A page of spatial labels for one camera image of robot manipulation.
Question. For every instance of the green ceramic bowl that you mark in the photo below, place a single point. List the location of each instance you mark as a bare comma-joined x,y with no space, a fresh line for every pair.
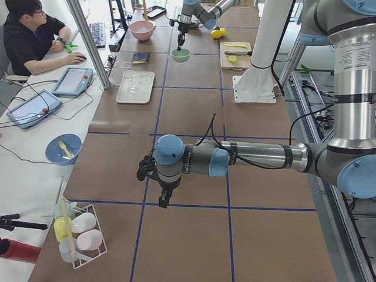
180,55

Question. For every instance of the pink bowl with ice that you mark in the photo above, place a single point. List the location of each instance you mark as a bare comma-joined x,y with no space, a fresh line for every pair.
142,30

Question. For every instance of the blue bowl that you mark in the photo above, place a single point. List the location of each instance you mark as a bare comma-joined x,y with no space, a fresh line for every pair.
57,156

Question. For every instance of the yellow plastic knife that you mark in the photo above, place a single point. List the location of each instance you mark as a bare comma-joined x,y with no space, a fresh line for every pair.
236,45

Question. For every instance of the grey folded cloth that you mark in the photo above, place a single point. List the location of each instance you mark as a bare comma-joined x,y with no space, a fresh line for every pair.
141,58

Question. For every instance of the steel muddler black tip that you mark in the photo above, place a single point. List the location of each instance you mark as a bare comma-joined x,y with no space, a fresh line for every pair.
239,53

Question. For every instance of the wooden cutting board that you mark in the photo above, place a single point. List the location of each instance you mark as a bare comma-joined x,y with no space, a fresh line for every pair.
243,62

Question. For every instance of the half lemon slice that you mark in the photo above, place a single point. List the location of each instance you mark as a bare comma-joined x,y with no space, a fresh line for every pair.
232,59

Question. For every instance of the small clear glass dish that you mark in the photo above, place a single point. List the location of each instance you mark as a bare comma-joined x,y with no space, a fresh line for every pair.
126,65

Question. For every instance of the clear wine glass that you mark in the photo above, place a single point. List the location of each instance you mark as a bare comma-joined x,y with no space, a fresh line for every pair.
129,76

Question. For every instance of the cream bear tray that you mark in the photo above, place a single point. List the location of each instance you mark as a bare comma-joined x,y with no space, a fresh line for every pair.
144,82

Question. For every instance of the white plastic cup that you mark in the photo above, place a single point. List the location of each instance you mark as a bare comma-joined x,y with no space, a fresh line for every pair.
83,222

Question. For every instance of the pink plastic cup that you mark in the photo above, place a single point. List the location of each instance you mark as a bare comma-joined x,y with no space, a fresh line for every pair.
89,240

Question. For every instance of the black keyboard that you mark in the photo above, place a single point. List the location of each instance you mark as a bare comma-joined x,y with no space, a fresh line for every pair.
97,31

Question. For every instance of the wooden stick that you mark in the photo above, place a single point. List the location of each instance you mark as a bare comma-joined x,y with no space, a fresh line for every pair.
68,229

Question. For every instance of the green plastic cup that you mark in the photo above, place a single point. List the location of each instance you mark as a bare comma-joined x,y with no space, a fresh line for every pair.
58,211

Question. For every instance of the yellow plastic cup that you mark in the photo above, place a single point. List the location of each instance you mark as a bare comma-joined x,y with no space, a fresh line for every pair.
60,229

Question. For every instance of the clear plastic cup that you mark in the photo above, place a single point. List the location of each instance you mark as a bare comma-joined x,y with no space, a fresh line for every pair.
65,251

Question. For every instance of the green clamp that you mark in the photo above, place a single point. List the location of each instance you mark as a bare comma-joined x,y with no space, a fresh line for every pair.
69,47

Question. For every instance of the yellow plastic fork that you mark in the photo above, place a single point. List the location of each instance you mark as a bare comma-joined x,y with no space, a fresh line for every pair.
65,149

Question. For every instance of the far blue teach pendant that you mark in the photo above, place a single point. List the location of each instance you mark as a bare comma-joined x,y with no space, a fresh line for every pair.
73,82

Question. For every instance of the blue teach pendant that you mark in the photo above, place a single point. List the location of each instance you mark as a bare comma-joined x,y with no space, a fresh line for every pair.
73,82
33,110

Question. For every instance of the seated person black shirt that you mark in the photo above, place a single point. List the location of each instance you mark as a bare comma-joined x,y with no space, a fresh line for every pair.
29,34

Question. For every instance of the black tripod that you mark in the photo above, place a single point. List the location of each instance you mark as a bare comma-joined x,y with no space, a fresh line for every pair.
10,221

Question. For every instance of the near blue teach pendant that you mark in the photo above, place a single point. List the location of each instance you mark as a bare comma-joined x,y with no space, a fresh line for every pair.
33,110

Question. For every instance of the red bottle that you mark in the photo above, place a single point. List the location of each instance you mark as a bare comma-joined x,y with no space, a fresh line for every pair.
14,250

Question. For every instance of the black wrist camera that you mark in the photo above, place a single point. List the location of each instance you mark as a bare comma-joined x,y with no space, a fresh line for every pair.
147,168

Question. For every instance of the white wire cup rack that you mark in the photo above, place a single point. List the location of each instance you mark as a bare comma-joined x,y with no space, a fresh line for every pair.
85,257

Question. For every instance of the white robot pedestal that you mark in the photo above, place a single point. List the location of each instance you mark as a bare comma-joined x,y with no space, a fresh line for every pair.
256,84

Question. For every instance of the aluminium frame post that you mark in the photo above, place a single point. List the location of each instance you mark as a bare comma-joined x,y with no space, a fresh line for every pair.
83,28

